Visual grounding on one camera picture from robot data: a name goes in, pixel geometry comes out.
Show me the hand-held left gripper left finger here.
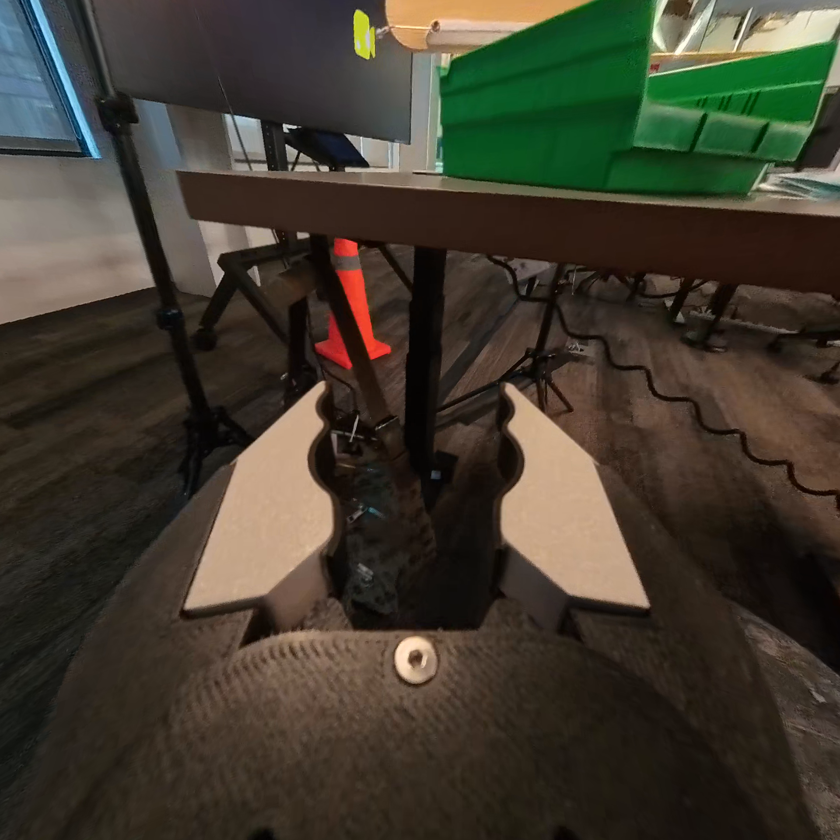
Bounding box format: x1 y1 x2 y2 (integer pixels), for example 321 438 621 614
182 381 341 632

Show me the black table leg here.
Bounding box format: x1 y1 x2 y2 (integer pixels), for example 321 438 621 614
403 245 460 509

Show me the wavy black cable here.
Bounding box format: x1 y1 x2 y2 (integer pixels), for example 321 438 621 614
484 255 840 514

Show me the black wheeled screen stand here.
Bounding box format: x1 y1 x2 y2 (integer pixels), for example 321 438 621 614
192 117 330 411

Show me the large black screen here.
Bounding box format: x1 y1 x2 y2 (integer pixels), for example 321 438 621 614
91 0 416 147

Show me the black tripod stand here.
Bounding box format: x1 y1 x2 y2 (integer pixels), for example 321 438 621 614
94 91 256 501

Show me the black diagonal table brace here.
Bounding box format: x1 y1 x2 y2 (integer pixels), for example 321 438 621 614
307 232 438 560

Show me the green plastic bin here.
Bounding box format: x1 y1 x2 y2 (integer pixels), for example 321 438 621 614
438 0 658 179
605 41 840 196

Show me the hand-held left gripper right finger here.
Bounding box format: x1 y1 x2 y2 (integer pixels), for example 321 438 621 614
495 382 651 630

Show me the tan round wooden board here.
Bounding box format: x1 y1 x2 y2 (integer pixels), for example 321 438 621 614
383 0 595 52

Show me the window with blinds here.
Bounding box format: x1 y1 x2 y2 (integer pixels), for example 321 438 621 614
0 0 102 160

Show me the orange traffic cone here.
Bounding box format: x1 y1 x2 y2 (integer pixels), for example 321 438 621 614
314 237 393 363

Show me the small black tripod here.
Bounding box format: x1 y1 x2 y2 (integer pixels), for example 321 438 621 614
433 261 576 422

